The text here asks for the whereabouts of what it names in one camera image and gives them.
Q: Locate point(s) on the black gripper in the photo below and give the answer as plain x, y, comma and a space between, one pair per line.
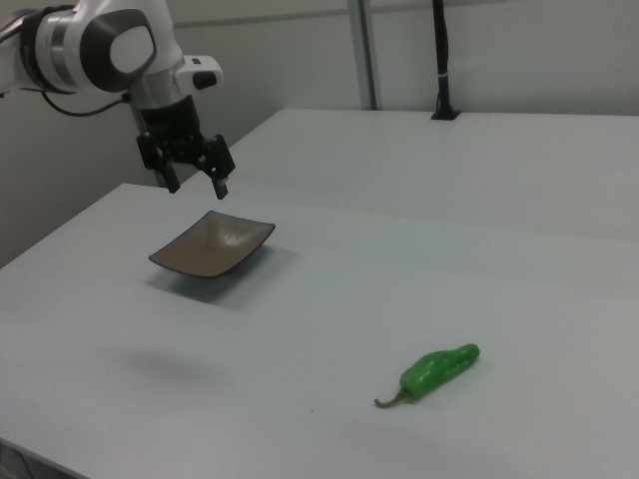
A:
170, 120

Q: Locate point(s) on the green chili pepper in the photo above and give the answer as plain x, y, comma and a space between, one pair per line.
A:
434, 371

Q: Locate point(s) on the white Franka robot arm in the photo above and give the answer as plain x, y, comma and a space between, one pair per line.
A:
75, 40

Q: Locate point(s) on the square dark ceramic plate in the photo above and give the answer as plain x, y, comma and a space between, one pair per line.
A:
204, 249

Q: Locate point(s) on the black pole stand with base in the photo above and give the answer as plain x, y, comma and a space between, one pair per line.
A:
442, 60

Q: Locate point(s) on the grey metal partition post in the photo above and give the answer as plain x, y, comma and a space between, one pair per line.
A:
364, 55

